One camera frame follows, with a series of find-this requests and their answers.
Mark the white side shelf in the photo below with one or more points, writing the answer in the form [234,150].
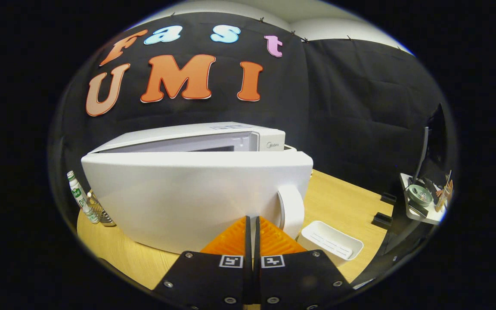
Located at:
[422,214]

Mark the white bottle with green label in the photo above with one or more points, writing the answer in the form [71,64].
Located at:
[80,198]

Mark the round metal bowl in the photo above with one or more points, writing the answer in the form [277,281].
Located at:
[420,194]

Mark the white rectangular tray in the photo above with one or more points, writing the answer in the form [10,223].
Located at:
[338,243]

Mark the black table clamp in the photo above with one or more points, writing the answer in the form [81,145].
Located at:
[388,198]
[381,220]

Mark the white microwave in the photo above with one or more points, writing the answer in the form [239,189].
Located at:
[187,198]

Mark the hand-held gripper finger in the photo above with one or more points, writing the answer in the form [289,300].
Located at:
[257,239]
[248,239]

